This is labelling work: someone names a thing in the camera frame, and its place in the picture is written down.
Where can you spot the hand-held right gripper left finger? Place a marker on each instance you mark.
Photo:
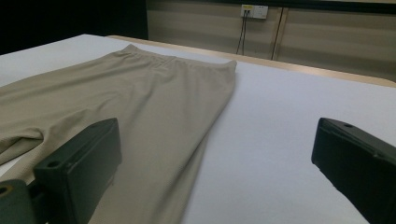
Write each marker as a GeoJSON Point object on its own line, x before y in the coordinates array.
{"type": "Point", "coordinates": [77, 168]}

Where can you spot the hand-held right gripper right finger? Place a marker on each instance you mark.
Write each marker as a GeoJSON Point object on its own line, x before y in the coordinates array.
{"type": "Point", "coordinates": [358, 161]}

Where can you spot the beige pants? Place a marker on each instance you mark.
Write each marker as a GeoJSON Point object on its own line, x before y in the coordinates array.
{"type": "Point", "coordinates": [155, 102]}

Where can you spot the white table mat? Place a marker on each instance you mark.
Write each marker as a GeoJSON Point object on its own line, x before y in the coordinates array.
{"type": "Point", "coordinates": [280, 124]}

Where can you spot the wooden table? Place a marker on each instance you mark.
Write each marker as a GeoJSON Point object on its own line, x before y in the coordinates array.
{"type": "Point", "coordinates": [280, 65]}

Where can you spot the white wall socket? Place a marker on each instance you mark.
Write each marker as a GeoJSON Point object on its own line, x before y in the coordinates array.
{"type": "Point", "coordinates": [257, 11]}

